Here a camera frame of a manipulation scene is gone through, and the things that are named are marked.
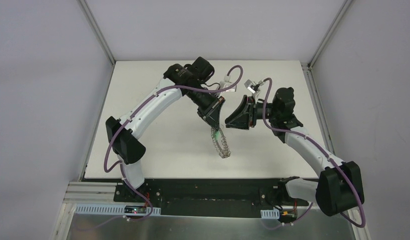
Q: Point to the aluminium frame rail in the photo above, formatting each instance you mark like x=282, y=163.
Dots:
x=91, y=20

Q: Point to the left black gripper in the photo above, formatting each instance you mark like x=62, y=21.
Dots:
x=210, y=105

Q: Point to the metal disc with key rings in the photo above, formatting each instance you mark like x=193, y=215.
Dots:
x=220, y=144

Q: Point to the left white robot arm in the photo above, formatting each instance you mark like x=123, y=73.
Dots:
x=124, y=133

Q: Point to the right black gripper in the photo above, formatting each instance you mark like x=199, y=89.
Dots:
x=251, y=113

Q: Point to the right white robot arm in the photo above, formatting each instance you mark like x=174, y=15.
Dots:
x=339, y=187

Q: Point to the left controller board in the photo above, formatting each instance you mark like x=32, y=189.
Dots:
x=135, y=210

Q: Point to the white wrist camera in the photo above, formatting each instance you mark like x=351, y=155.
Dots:
x=226, y=84
x=252, y=86

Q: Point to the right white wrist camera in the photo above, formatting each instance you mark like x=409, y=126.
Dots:
x=252, y=86

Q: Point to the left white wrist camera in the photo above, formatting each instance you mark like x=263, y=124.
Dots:
x=226, y=84

